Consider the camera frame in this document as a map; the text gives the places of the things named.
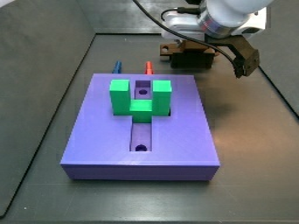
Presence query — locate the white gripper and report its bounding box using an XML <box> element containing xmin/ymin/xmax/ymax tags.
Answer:
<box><xmin>160</xmin><ymin>7</ymin><xmax>268</xmax><ymax>42</ymax></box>

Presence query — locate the brown T-shaped block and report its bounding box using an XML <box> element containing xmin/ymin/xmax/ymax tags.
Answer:
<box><xmin>160</xmin><ymin>40</ymin><xmax>219</xmax><ymax>56</ymax></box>

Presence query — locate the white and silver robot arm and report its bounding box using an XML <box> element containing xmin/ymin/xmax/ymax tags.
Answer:
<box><xmin>163</xmin><ymin>0</ymin><xmax>274</xmax><ymax>41</ymax></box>

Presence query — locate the red peg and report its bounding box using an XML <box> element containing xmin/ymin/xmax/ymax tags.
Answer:
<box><xmin>144</xmin><ymin>61</ymin><xmax>153</xmax><ymax>74</ymax></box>

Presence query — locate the blue peg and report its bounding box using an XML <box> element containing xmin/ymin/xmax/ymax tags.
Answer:
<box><xmin>112</xmin><ymin>60</ymin><xmax>121</xmax><ymax>74</ymax></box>

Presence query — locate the green U-shaped block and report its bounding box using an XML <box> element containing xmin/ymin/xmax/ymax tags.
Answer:
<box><xmin>109</xmin><ymin>80</ymin><xmax>172</xmax><ymax>123</ymax></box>

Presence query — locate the purple base block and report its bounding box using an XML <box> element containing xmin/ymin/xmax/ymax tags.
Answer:
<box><xmin>60</xmin><ymin>73</ymin><xmax>220</xmax><ymax>180</ymax></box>

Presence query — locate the black cable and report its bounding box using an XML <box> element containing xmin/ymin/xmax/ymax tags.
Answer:
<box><xmin>132</xmin><ymin>0</ymin><xmax>243</xmax><ymax>74</ymax></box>

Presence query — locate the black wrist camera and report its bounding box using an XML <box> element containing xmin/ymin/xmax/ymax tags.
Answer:
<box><xmin>206</xmin><ymin>35</ymin><xmax>260</xmax><ymax>78</ymax></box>

